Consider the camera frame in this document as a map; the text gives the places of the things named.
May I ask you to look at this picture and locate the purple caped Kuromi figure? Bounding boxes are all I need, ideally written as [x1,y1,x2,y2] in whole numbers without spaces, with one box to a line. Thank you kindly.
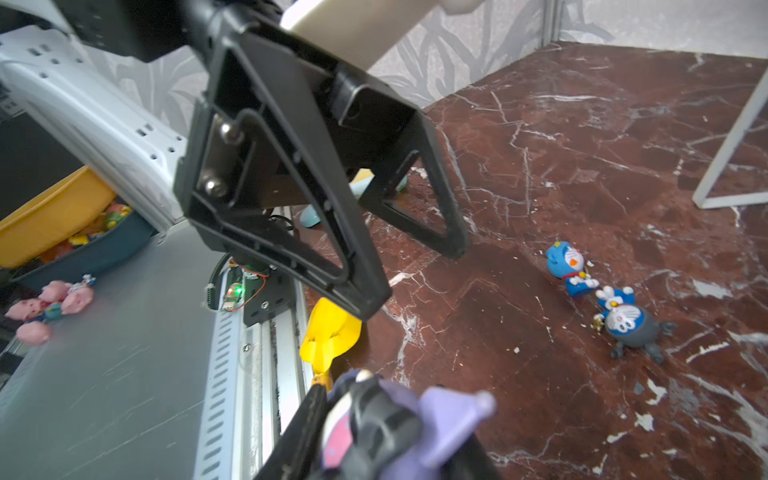
[311,370,501,479]

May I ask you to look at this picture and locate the white two-tier shelf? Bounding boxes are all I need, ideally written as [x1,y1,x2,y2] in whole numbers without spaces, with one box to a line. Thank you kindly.
[692,72,767,210]

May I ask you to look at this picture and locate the yellow toy shovel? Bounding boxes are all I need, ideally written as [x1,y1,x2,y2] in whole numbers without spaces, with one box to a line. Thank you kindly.
[299,298,362,392]

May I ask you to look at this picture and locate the blue Doraemon figure pair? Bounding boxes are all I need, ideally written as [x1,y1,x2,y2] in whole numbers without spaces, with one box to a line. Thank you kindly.
[546,241,600,298]

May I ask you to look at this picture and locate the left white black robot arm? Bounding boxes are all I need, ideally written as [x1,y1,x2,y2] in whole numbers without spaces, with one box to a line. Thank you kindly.
[1,1,469,320]

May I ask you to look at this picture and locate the pink pig toys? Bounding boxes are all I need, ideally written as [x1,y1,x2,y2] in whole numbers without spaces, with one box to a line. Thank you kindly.
[5,274,96,346]

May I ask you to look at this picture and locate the grey suit Doraemon figure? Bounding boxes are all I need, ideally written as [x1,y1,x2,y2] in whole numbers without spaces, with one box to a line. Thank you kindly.
[593,286,677,364]

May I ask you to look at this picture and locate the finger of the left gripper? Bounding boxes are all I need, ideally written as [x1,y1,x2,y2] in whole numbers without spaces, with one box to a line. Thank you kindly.
[174,35,392,320]
[335,66,469,259]

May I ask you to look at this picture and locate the yellow plastic tub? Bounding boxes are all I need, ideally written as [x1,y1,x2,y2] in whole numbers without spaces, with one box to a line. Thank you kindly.
[1,166,116,269]

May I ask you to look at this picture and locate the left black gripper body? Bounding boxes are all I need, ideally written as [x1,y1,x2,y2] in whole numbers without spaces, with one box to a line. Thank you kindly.
[53,1,282,63]

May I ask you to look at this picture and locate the small circuit board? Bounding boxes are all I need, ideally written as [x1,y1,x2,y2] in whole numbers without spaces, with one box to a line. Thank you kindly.
[221,281,247,312]

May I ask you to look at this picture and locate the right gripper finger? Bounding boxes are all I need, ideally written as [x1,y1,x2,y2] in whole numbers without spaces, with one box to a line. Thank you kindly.
[254,385,327,480]

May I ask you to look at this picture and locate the teal toy tray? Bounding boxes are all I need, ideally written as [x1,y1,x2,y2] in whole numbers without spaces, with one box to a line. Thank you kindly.
[9,202,155,290]

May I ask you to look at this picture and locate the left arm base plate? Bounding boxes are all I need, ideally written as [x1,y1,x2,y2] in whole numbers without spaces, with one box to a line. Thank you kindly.
[240,270,296,327]

